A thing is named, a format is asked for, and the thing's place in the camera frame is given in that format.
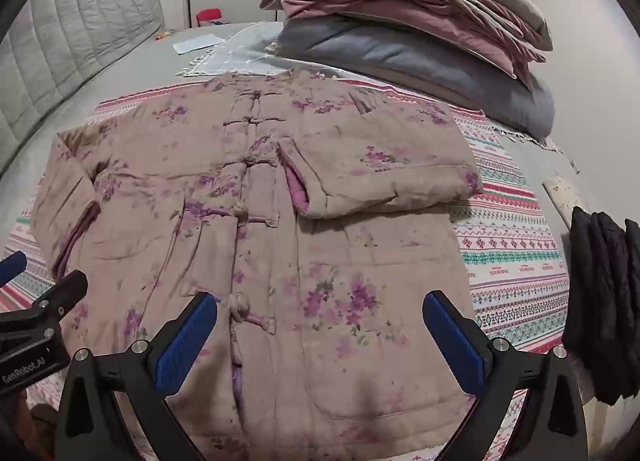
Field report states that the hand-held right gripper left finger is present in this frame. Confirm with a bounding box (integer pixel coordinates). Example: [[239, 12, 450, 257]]
[[52, 291, 221, 461]]

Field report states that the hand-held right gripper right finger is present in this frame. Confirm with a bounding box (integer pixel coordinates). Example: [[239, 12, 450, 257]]
[[422, 290, 591, 461]]

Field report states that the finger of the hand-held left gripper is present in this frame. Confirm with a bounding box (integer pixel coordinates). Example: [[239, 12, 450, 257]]
[[35, 270, 89, 320], [0, 251, 28, 288]]

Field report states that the floral padded jacket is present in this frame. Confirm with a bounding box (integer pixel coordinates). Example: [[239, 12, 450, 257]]
[[30, 68, 485, 461]]

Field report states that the striped patterned blanket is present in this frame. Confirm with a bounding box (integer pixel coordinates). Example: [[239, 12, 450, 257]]
[[0, 76, 571, 461]]

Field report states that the dark puffer jacket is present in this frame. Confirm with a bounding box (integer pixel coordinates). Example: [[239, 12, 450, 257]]
[[561, 206, 640, 407]]

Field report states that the small white floral cloth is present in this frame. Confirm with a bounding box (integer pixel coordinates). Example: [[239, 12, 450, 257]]
[[542, 173, 586, 232]]

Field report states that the grey quilted headboard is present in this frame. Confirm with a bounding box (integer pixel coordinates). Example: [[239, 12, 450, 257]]
[[0, 0, 166, 176]]

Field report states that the white paper sheet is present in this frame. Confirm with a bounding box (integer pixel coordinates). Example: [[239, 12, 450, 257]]
[[172, 32, 226, 56]]

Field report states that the grey checked tasselled cloth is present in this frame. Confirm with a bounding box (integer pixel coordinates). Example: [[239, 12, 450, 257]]
[[176, 21, 346, 79]]

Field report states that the grey-blue folded quilt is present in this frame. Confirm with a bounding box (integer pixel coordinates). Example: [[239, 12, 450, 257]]
[[275, 16, 557, 142]]

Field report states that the red plastic object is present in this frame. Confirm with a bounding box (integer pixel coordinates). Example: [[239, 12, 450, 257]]
[[195, 8, 230, 28]]

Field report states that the pink folded quilt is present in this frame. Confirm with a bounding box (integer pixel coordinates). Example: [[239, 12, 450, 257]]
[[259, 0, 548, 92]]

